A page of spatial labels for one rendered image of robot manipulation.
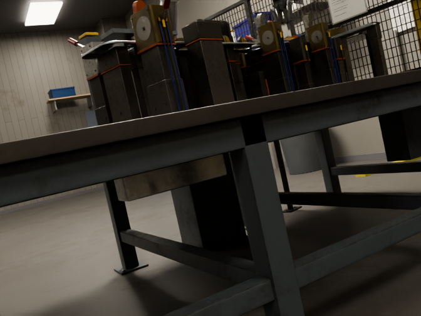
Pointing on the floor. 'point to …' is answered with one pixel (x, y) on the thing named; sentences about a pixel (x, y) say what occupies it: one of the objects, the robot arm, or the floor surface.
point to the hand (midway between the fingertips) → (286, 31)
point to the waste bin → (301, 153)
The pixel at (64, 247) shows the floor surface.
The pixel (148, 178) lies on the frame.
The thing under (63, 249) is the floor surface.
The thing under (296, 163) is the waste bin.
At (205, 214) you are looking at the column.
